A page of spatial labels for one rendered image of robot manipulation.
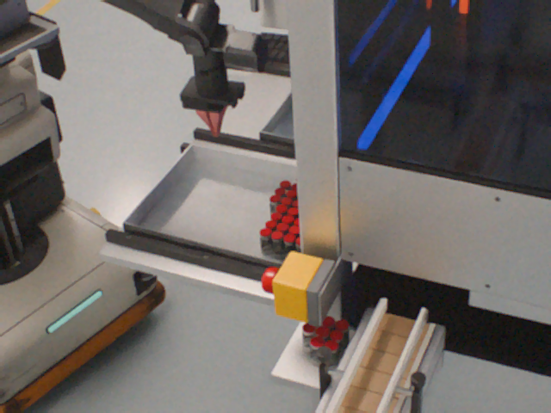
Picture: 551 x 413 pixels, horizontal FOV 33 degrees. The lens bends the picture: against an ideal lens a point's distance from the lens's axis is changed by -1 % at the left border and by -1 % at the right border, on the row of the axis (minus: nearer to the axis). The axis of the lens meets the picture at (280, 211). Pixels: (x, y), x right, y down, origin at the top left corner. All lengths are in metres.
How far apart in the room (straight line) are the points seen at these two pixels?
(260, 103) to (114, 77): 2.02
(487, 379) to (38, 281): 1.45
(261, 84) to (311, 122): 0.82
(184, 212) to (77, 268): 0.91
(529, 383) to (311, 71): 0.58
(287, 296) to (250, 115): 0.70
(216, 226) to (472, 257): 0.55
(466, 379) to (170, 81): 2.61
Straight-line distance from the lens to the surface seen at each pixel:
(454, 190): 1.24
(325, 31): 1.17
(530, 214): 1.23
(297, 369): 1.42
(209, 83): 1.59
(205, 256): 1.59
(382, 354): 1.37
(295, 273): 1.34
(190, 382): 2.59
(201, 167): 1.82
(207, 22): 1.50
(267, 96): 2.02
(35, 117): 2.23
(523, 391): 1.47
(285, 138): 1.83
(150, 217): 1.72
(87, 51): 4.21
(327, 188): 1.31
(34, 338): 2.46
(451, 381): 1.50
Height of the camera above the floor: 1.94
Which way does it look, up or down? 39 degrees down
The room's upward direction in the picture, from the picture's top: 4 degrees counter-clockwise
